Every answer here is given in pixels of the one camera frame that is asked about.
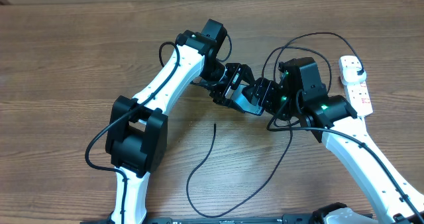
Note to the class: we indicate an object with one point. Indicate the Samsung Galaxy smartphone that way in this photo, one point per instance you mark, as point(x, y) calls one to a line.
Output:
point(243, 102)

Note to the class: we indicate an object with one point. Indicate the white power strip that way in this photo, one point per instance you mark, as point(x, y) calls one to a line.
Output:
point(357, 94)

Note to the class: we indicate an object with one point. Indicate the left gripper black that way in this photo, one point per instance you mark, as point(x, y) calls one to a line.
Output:
point(238, 71)

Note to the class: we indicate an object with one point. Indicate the white USB charger plug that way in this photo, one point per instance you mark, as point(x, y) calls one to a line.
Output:
point(350, 76)

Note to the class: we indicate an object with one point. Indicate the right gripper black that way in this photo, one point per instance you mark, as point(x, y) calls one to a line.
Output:
point(264, 95)

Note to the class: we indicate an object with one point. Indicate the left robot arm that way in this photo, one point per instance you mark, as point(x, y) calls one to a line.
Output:
point(138, 128)

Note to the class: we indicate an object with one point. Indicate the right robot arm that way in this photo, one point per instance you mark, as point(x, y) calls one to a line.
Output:
point(335, 123)

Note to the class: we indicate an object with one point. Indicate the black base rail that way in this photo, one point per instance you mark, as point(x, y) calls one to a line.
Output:
point(284, 219)

